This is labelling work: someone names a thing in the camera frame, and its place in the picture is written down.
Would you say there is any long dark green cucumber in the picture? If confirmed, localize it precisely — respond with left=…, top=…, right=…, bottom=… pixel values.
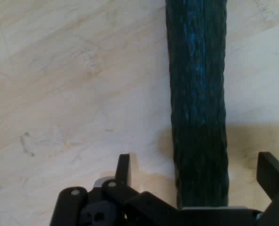
left=165, top=0, right=231, bottom=210

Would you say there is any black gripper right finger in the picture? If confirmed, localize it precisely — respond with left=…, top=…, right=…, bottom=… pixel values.
left=256, top=152, right=279, bottom=226

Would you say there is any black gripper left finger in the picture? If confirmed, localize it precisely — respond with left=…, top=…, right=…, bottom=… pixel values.
left=50, top=153, right=180, bottom=226

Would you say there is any bamboo wooden cutting board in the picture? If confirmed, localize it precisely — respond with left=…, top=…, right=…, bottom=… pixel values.
left=0, top=0, right=279, bottom=226

